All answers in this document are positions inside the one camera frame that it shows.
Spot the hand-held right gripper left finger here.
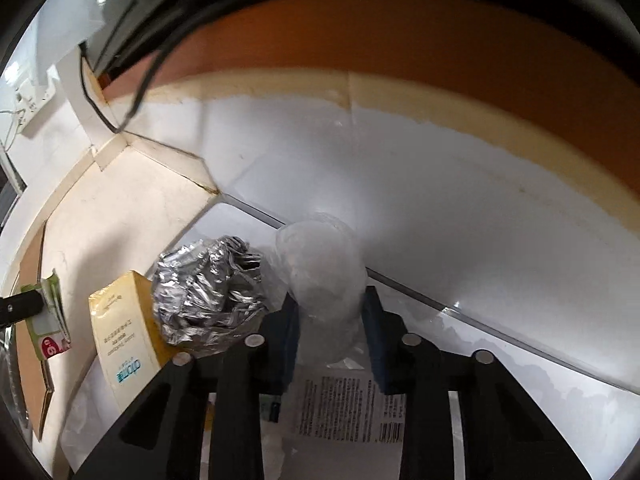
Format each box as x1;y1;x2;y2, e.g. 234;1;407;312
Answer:
72;292;301;480

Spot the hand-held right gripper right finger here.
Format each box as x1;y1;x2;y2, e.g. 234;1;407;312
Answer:
364;286;593;480

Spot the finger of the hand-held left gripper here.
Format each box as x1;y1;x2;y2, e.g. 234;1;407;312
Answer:
0;292;45;328

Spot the pale green soft packet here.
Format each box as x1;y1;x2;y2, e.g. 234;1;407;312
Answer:
27;269;74;361

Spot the clear plastic cup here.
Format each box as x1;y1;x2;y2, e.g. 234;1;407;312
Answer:
274;212;368;361

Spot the brown cardboard sheet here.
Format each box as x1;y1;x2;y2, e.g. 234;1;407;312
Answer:
15;220;56;443

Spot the white printed packet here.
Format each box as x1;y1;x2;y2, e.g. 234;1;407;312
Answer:
262;357;408;480

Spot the crumpled silver foil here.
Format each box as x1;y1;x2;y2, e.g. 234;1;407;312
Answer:
152;234;268;356

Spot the yellow carton box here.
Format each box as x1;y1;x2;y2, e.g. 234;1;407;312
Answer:
88;270;176;413

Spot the white power strip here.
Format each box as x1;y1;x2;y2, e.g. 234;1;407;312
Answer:
12;77;56;126

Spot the black window cable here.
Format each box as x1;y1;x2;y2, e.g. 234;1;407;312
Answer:
79;5;211;135

